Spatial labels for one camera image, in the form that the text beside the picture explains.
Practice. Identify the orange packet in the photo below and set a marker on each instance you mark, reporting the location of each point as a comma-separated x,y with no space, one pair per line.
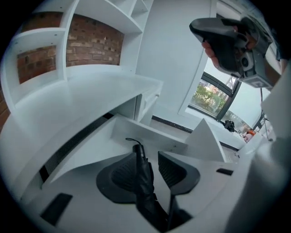
248,136

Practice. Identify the black framed window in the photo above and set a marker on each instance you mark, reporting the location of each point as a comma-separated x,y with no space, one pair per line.
204,97

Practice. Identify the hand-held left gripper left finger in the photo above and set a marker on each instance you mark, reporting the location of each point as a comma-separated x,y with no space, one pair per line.
118,177

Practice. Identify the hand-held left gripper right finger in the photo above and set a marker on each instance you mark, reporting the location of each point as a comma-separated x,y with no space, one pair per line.
175,175

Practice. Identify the black bag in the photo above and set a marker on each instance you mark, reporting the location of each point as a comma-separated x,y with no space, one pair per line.
229,126

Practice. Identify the black folding umbrella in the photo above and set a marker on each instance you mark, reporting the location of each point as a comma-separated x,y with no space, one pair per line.
144,177

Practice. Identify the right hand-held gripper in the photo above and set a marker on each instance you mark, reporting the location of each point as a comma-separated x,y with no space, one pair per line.
227,45

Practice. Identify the person's right forearm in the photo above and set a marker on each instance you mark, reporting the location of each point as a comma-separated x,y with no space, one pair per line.
272,72

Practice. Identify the person's right hand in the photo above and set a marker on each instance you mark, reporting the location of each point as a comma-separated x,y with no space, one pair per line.
210,53

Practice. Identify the white shelving desk unit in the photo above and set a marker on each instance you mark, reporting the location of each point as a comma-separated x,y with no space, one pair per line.
91,95

